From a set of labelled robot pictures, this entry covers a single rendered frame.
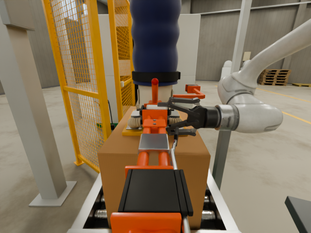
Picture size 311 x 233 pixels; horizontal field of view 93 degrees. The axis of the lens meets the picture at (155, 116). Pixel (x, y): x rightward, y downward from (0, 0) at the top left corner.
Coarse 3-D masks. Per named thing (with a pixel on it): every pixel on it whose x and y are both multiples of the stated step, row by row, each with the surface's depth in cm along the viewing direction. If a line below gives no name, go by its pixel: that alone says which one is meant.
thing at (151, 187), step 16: (128, 176) 21; (144, 176) 21; (160, 176) 21; (128, 192) 18; (144, 192) 18; (160, 192) 18; (176, 192) 18; (128, 208) 16; (144, 208) 16; (160, 208) 16; (176, 208) 16; (112, 224) 15; (128, 224) 15; (144, 224) 15; (160, 224) 15; (176, 224) 15
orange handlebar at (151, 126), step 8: (176, 96) 79; (184, 96) 79; (192, 96) 79; (200, 96) 79; (144, 120) 43; (152, 120) 43; (160, 120) 43; (144, 128) 40; (152, 128) 44; (160, 128) 39; (144, 152) 29; (144, 160) 26; (160, 160) 27; (168, 160) 27; (128, 232) 16; (136, 232) 15; (144, 232) 15; (152, 232) 15; (160, 232) 15; (168, 232) 15; (176, 232) 16
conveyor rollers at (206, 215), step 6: (102, 198) 81; (102, 204) 81; (204, 204) 80; (96, 210) 74; (102, 210) 74; (204, 210) 75; (210, 210) 75; (96, 216) 72; (102, 216) 72; (204, 216) 72; (210, 216) 72; (90, 228) 66; (96, 228) 66; (102, 228) 66; (108, 228) 66
